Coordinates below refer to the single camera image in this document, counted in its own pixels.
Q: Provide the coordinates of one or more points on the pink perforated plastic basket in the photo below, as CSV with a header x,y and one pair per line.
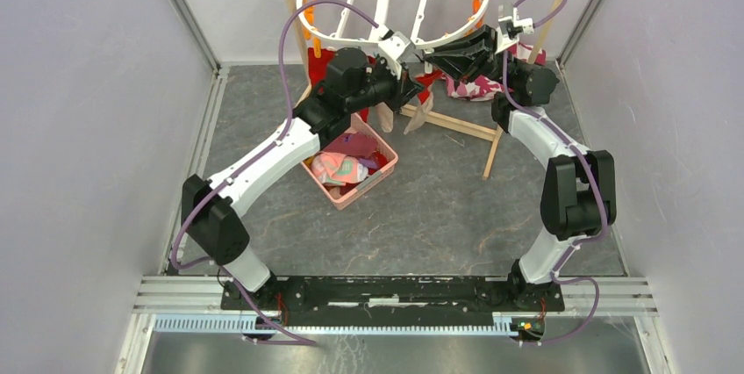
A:
x,y
380,165

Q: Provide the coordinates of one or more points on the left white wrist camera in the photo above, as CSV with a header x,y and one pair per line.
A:
x,y
394,47

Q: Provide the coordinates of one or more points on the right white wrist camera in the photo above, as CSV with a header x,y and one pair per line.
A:
x,y
510,26

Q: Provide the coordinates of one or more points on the red sock with white pompom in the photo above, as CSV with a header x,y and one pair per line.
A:
x,y
364,114

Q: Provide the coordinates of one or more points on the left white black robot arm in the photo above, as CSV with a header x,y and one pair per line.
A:
x,y
211,209

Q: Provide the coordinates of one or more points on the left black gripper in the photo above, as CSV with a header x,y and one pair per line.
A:
x,y
404,89

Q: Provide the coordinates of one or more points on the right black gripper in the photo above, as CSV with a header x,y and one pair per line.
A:
x,y
466,57

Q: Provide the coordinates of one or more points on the beige sock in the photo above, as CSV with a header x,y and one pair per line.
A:
x,y
424,106

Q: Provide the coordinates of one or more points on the plain red sock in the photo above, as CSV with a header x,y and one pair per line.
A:
x,y
317,65

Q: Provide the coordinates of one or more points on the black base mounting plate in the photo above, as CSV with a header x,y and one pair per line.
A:
x,y
401,301

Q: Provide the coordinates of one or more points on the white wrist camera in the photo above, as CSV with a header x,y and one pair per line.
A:
x,y
394,47
510,26

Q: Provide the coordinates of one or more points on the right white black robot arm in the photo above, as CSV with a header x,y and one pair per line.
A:
x,y
578,199

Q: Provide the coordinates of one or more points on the pink camouflage cloth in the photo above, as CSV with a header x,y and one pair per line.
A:
x,y
483,89

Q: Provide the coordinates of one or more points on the pink green patterned sock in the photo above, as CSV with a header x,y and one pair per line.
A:
x,y
335,169

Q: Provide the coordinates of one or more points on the maroon purple sock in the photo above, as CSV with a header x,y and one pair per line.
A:
x,y
356,145

